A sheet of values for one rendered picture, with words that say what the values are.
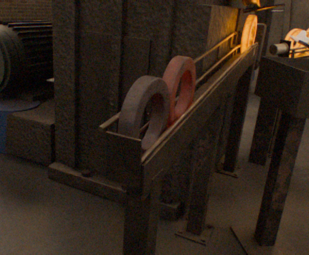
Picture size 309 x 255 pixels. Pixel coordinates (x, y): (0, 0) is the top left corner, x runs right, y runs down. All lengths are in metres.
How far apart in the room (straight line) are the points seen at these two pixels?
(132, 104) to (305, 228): 1.20
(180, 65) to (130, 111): 0.23
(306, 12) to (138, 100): 3.85
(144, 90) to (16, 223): 0.99
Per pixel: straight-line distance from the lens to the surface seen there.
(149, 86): 0.64
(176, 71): 0.78
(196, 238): 1.41
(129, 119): 0.62
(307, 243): 1.58
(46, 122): 1.79
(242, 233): 1.50
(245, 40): 1.63
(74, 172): 1.67
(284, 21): 4.42
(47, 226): 1.46
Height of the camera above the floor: 0.87
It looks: 20 degrees down
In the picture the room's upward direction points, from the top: 5 degrees clockwise
